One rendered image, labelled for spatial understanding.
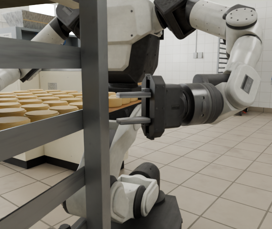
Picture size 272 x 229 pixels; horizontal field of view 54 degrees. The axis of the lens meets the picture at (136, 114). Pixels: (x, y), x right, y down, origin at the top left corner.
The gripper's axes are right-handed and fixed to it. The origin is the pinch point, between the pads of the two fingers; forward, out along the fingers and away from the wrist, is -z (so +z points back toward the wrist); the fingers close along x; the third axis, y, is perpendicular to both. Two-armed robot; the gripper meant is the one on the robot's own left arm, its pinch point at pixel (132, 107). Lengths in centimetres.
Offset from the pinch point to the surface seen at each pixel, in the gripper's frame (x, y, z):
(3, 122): 0.7, 9.9, -21.5
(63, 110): 0.5, 2.2, -13.1
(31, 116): 0.5, 5.6, -18.1
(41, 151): -64, -197, 1
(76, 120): -0.2, 7.3, -12.2
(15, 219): -8.8, 15.8, -21.0
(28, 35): 36, -204, -4
